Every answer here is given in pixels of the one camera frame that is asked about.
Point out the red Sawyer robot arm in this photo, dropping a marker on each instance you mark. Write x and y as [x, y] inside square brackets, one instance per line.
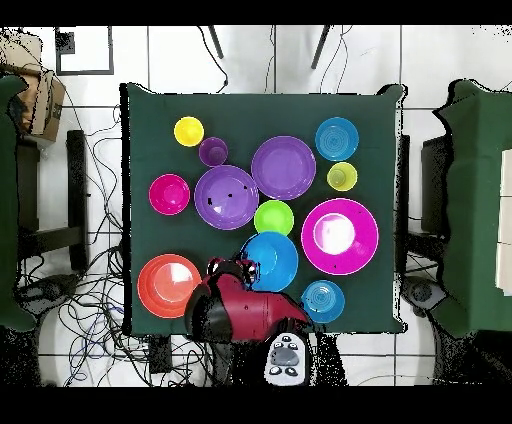
[248, 308]

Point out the small green bowl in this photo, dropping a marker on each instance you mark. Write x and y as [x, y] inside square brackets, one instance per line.
[274, 216]

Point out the purple bowl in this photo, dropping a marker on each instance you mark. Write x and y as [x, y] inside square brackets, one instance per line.
[283, 167]
[232, 184]

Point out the purple cup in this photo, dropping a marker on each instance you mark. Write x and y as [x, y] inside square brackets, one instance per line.
[213, 152]

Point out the small pink-red bowl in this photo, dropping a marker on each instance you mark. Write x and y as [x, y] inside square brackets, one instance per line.
[169, 194]

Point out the translucent yellow cup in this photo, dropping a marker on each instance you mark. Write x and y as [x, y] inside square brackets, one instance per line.
[342, 176]

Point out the dark green table cloth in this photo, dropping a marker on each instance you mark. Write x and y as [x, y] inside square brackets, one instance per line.
[248, 112]

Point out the translucent blue small bowl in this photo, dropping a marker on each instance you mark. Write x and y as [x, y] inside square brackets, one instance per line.
[336, 138]
[326, 300]

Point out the large pink bowl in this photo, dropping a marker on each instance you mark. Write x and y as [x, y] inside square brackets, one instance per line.
[360, 256]

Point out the orange bowl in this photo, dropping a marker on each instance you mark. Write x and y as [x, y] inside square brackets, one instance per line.
[168, 286]

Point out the black tripod leg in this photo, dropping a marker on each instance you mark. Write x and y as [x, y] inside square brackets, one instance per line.
[216, 42]
[320, 47]

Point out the green cloth covered table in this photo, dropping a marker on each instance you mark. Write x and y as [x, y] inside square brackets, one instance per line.
[8, 200]
[476, 208]

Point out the cardboard box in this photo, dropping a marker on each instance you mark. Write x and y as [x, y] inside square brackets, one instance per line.
[44, 104]

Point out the black metal frame stand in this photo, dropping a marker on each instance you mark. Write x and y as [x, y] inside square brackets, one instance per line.
[77, 192]

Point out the black square floor frame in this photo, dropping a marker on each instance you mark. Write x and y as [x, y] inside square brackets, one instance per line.
[84, 72]

